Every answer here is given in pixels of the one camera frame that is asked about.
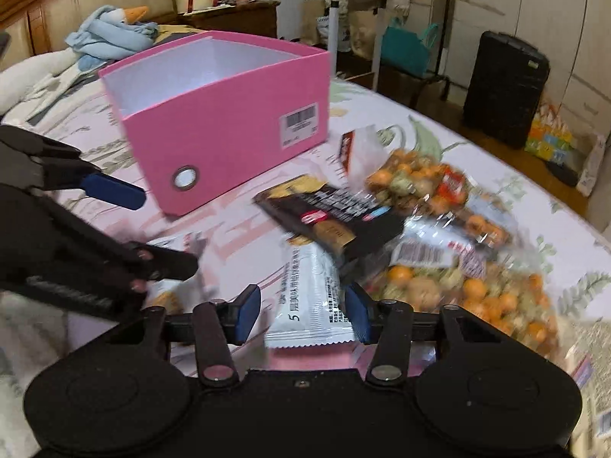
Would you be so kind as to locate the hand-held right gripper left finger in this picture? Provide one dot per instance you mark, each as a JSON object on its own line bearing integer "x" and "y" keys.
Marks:
{"x": 248, "y": 315}

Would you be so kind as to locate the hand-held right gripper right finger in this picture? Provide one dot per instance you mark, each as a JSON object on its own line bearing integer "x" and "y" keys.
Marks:
{"x": 356, "y": 315}

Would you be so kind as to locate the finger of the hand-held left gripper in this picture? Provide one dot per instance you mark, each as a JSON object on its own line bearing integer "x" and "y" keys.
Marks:
{"x": 167, "y": 265}
{"x": 114, "y": 191}

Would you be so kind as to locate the small white snack packet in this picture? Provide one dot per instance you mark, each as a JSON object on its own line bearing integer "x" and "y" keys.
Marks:
{"x": 167, "y": 296}

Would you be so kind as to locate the black snack packet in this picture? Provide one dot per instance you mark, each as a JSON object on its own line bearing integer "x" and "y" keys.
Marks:
{"x": 329, "y": 219}

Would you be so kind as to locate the pink cardboard box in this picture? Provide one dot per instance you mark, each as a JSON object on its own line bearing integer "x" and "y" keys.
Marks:
{"x": 215, "y": 138}

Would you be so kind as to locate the clear bag of coated nuts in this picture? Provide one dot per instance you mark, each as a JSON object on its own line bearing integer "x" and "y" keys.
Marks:
{"x": 420, "y": 186}
{"x": 468, "y": 296}

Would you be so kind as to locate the clear snack packet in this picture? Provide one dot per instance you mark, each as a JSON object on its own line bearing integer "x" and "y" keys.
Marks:
{"x": 360, "y": 148}

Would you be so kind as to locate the floral bed sheet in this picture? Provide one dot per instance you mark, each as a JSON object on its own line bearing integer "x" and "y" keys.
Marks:
{"x": 229, "y": 243}

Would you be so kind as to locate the white goose plush toy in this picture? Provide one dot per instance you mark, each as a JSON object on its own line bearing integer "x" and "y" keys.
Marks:
{"x": 28, "y": 74}

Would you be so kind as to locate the blue goose plush toy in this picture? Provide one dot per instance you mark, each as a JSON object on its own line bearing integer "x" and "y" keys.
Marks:
{"x": 107, "y": 38}

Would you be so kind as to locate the wooden nightstand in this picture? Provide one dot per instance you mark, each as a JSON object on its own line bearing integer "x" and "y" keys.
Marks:
{"x": 238, "y": 16}

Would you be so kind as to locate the colourful printed box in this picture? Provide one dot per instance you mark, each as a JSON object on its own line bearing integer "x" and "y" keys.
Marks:
{"x": 549, "y": 133}

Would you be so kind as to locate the teal bag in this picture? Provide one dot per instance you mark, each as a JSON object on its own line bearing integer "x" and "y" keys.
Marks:
{"x": 405, "y": 50}

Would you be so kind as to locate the black suitcase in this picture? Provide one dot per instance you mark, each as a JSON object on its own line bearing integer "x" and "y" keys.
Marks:
{"x": 503, "y": 86}

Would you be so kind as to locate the white plastic bag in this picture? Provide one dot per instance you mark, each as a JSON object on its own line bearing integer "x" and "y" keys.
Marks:
{"x": 592, "y": 167}

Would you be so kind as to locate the brown paper bag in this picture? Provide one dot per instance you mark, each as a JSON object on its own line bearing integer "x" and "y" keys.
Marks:
{"x": 363, "y": 33}

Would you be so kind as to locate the white rolling table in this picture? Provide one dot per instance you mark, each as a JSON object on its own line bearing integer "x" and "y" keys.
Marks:
{"x": 334, "y": 14}

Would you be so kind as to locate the white wardrobe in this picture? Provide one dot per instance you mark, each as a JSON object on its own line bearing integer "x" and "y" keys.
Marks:
{"x": 563, "y": 19}

